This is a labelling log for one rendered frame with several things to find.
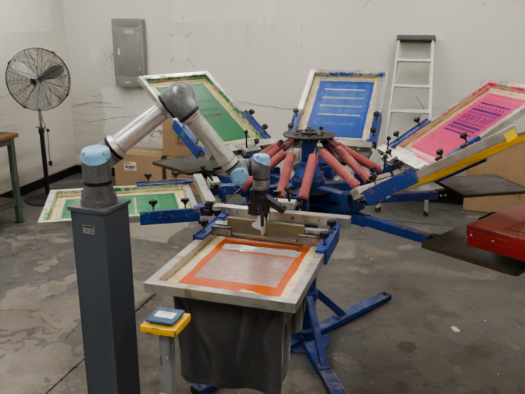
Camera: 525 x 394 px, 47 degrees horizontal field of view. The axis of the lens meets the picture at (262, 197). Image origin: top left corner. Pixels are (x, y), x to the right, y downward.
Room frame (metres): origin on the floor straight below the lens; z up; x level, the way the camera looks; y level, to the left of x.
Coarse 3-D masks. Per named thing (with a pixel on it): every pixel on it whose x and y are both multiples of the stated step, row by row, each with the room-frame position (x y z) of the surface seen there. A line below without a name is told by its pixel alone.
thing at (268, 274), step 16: (256, 256) 2.42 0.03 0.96; (272, 256) 2.42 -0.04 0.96; (288, 256) 2.42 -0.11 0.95; (304, 256) 2.42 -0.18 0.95; (256, 272) 2.25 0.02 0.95; (272, 272) 2.25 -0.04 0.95; (288, 272) 2.25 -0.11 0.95; (240, 288) 2.10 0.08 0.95; (256, 288) 2.10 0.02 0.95; (272, 288) 2.10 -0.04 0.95
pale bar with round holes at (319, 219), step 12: (216, 204) 2.90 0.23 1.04; (228, 204) 2.90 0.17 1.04; (228, 216) 2.85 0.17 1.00; (240, 216) 2.83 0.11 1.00; (252, 216) 2.82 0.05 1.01; (276, 216) 2.77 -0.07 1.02; (288, 216) 2.76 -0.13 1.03; (300, 216) 2.74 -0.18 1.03; (312, 216) 2.72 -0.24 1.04; (324, 216) 2.71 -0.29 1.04; (336, 216) 2.71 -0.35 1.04; (348, 216) 2.71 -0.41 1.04; (348, 228) 2.67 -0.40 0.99
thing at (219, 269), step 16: (224, 240) 2.62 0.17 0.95; (240, 240) 2.62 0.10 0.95; (208, 256) 2.42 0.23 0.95; (224, 256) 2.42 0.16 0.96; (240, 256) 2.42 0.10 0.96; (192, 272) 2.25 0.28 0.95; (208, 272) 2.25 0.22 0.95; (224, 272) 2.25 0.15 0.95; (240, 272) 2.25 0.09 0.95; (224, 288) 2.10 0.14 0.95
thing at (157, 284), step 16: (208, 240) 2.58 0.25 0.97; (176, 256) 2.33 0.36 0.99; (192, 256) 2.41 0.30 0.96; (320, 256) 2.33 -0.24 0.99; (160, 272) 2.17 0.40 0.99; (304, 272) 2.17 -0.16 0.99; (160, 288) 2.06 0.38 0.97; (176, 288) 2.04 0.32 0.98; (192, 288) 2.02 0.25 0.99; (208, 288) 2.02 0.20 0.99; (304, 288) 2.03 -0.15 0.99; (240, 304) 1.96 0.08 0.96; (256, 304) 1.95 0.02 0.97; (272, 304) 1.93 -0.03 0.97; (288, 304) 1.91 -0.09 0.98
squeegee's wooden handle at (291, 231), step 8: (232, 224) 2.61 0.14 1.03; (240, 224) 2.59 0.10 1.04; (248, 224) 2.58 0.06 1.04; (272, 224) 2.55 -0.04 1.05; (280, 224) 2.54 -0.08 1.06; (288, 224) 2.53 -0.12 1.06; (296, 224) 2.53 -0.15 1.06; (304, 224) 2.53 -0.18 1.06; (240, 232) 2.59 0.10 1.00; (248, 232) 2.58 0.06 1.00; (256, 232) 2.57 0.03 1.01; (272, 232) 2.55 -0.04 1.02; (280, 232) 2.54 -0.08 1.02; (288, 232) 2.53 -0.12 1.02; (296, 232) 2.52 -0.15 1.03; (304, 232) 2.53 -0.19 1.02; (296, 240) 2.52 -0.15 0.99
